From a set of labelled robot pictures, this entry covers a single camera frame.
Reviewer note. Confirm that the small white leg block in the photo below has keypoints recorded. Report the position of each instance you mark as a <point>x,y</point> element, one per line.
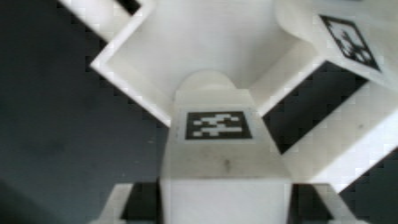
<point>223,182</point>

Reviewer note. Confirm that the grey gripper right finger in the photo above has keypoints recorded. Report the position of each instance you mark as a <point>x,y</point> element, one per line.
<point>342,216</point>

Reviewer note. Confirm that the white leg block with tag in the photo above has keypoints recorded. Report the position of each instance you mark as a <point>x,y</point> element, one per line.
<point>350,29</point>

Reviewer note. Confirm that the white U-shaped fixture frame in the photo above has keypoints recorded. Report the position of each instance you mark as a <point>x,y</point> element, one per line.
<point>350,140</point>

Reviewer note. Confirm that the white chair seat block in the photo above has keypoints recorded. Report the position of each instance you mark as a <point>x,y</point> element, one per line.
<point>188,35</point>

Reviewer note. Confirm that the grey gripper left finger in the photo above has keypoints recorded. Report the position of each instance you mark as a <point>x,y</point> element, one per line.
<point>110,215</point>

